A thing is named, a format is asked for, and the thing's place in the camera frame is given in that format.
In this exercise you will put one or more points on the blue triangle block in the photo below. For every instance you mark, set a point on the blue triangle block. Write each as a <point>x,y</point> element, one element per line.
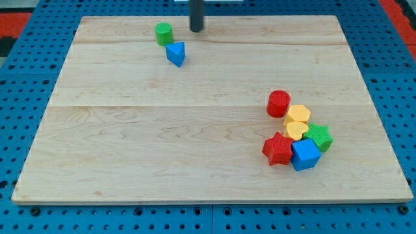
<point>175,53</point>

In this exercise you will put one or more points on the red cylinder block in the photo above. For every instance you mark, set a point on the red cylinder block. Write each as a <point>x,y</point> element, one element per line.
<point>278,103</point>

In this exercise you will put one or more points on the red star block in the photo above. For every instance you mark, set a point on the red star block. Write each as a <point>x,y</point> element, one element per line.
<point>278,149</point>

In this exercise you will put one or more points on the light wooden board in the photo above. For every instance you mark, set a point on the light wooden board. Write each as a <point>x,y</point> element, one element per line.
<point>125,126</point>

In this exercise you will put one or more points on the yellow heart block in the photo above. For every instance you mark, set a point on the yellow heart block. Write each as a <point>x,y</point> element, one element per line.
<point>296,130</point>

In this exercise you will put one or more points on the yellow hexagon block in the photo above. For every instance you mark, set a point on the yellow hexagon block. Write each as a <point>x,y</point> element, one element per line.
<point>297,113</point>

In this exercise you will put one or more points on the green cylinder block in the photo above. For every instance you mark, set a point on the green cylinder block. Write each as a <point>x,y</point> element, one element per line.
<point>164,33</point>

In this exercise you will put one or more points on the blue cube block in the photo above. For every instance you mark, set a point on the blue cube block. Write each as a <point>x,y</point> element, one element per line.
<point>305,154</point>

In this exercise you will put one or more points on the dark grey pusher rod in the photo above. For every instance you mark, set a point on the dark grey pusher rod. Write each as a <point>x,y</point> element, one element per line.
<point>196,15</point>

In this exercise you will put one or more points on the green star block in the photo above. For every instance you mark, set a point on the green star block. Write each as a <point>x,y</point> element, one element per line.
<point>320,135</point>

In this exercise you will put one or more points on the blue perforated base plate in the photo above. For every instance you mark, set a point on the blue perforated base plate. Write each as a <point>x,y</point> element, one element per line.
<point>31,69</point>

